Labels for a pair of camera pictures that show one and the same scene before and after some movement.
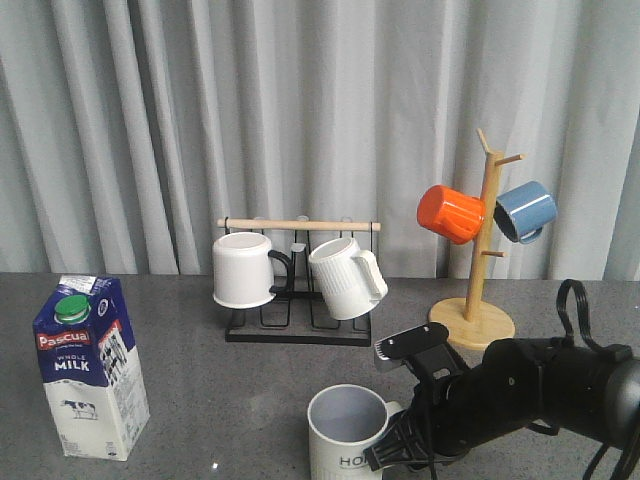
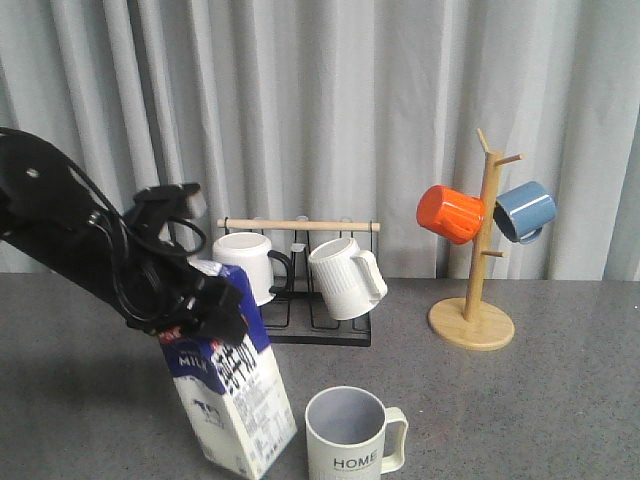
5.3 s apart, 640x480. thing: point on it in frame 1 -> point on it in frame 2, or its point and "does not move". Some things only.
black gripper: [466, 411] -> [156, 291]
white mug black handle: [246, 272] does not move
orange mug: [452, 216] does not move
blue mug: [522, 212] does not move
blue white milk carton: [91, 368] -> [234, 391]
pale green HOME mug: [344, 420] does not move
